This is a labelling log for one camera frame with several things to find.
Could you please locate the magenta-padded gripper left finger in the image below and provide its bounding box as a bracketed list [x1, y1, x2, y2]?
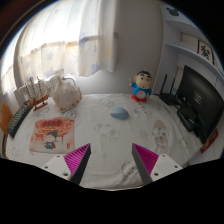
[42, 143, 92, 186]

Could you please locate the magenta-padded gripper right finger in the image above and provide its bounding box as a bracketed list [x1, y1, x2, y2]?
[131, 143, 184, 186]

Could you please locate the light blue computer mouse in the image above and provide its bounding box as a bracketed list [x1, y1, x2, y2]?
[110, 106, 130, 120]

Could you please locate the red printed mouse pad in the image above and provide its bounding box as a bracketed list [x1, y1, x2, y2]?
[29, 116, 76, 155]

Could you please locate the white printed tablecloth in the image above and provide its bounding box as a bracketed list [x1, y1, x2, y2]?
[3, 93, 214, 189]

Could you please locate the small black box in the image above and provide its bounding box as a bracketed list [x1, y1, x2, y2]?
[176, 105, 198, 133]

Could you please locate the large white conch shell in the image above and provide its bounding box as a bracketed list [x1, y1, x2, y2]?
[52, 75, 83, 113]

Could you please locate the black router with antennas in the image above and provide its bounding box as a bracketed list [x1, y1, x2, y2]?
[159, 73, 183, 107]

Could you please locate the red flat packet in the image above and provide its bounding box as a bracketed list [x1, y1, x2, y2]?
[199, 128, 220, 154]

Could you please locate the black computer keyboard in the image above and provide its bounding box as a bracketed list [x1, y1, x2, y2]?
[6, 100, 33, 139]

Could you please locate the cartoon boy clock figurine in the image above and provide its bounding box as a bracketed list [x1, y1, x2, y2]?
[128, 69, 153, 103]

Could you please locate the wooden model sailing ship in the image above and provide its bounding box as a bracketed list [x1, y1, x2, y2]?
[20, 76, 53, 112]

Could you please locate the orange wooden chair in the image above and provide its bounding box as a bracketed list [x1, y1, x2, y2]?
[0, 100, 14, 158]

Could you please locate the black computer monitor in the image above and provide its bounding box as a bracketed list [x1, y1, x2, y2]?
[176, 64, 224, 145]

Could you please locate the white star-print curtain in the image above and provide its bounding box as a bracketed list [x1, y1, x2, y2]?
[1, 0, 119, 94]

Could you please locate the white wall shelf unit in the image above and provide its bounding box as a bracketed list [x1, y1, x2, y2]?
[153, 3, 224, 98]

